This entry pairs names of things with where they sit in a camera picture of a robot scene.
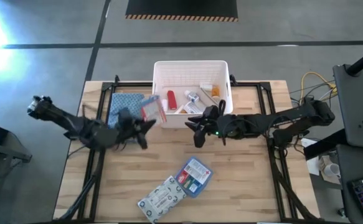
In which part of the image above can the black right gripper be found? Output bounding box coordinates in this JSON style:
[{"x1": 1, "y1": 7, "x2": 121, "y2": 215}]
[{"x1": 184, "y1": 99, "x2": 232, "y2": 149}]

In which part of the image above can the red white bandage box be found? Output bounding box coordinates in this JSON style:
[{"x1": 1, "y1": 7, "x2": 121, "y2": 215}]
[{"x1": 140, "y1": 95, "x2": 167, "y2": 125}]

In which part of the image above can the red tube green cap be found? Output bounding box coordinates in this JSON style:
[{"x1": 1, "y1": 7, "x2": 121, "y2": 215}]
[{"x1": 166, "y1": 90, "x2": 178, "y2": 111}]

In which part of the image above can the black metal table frame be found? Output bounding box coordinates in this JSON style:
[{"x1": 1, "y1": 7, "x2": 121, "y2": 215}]
[{"x1": 55, "y1": 74, "x2": 325, "y2": 223}]

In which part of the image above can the blue first aid case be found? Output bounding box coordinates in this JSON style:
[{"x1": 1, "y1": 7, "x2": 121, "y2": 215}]
[{"x1": 174, "y1": 156, "x2": 214, "y2": 198}]

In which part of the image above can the white paper sheet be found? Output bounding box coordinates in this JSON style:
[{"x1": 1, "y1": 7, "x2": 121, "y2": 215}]
[{"x1": 302, "y1": 138, "x2": 321, "y2": 177}]

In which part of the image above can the yellow cable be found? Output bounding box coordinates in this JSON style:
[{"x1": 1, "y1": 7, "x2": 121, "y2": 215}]
[{"x1": 299, "y1": 71, "x2": 337, "y2": 103}]

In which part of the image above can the white patterned wipes pack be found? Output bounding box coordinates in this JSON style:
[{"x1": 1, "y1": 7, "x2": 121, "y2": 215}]
[{"x1": 136, "y1": 175, "x2": 187, "y2": 224}]

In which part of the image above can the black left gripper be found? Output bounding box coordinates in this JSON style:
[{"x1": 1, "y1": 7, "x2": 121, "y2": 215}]
[{"x1": 116, "y1": 107, "x2": 157, "y2": 150}]

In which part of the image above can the black hazard-striped floor mat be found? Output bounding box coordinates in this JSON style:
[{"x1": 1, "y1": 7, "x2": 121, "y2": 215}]
[{"x1": 125, "y1": 0, "x2": 239, "y2": 22}]

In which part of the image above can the white plastic basket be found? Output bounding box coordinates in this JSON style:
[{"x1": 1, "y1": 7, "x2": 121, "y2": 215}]
[{"x1": 151, "y1": 60, "x2": 234, "y2": 129}]

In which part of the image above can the white cup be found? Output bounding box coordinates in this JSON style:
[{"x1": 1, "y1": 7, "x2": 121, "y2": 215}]
[{"x1": 323, "y1": 161, "x2": 341, "y2": 183}]

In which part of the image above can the blue patterned cloth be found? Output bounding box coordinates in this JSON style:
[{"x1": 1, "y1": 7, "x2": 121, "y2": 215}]
[{"x1": 107, "y1": 92, "x2": 145, "y2": 129}]

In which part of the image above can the black side desk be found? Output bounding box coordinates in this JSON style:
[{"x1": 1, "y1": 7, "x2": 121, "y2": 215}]
[{"x1": 332, "y1": 63, "x2": 363, "y2": 150}]

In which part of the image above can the small bottle blue label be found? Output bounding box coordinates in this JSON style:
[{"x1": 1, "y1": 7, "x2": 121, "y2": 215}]
[{"x1": 184, "y1": 90, "x2": 200, "y2": 103}]

